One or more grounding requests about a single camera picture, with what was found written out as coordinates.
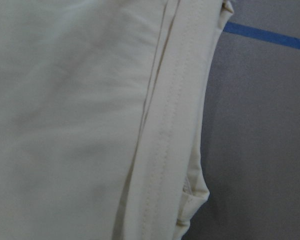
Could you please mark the cream long-sleeve graphic shirt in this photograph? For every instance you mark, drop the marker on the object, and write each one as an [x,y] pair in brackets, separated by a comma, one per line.
[101,111]

